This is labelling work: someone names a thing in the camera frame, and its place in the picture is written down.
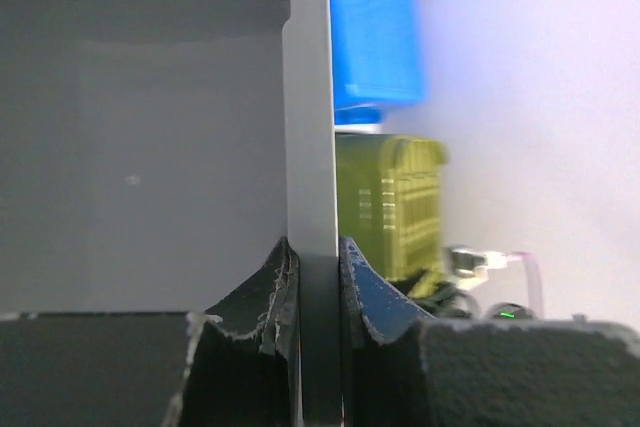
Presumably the blue plastic tub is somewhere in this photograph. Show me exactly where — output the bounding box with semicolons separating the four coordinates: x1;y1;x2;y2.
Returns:
329;0;427;125

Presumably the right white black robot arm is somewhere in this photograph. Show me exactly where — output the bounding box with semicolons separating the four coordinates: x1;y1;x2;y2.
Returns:
412;281;537;320

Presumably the grey tray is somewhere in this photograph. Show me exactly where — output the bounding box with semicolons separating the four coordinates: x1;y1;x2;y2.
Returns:
1;0;343;426

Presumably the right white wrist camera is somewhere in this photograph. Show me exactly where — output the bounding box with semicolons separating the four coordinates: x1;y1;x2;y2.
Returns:
445;246;508;291

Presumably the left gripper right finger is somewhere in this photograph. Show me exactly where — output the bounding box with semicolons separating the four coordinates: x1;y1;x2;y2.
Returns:
339;238;639;426

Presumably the olive green slotted basket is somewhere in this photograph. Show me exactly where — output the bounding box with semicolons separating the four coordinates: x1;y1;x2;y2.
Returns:
335;133;448;299

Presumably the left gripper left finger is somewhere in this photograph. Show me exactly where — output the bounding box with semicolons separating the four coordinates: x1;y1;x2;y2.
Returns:
1;239;299;426

